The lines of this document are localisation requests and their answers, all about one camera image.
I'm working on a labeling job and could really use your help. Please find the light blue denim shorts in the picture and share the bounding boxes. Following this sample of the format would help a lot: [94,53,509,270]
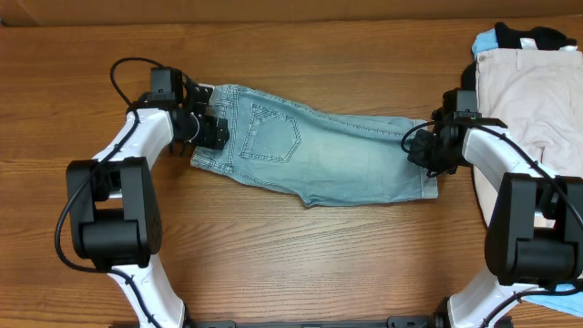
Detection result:
[190,85,438,207]

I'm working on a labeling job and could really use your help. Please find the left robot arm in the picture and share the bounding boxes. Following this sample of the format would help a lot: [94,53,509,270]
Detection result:
[55,67,230,327]

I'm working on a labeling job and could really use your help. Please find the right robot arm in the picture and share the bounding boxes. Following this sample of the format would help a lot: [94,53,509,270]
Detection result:
[388,88,582,328]

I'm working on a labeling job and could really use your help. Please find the beige pink shorts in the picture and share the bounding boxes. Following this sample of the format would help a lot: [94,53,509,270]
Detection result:
[471,47,583,229]

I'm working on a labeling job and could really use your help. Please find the black garment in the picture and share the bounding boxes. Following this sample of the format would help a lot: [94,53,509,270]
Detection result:
[460,22,578,90]

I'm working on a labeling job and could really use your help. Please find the light blue garment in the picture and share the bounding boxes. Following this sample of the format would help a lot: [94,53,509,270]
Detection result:
[471,29,583,318]

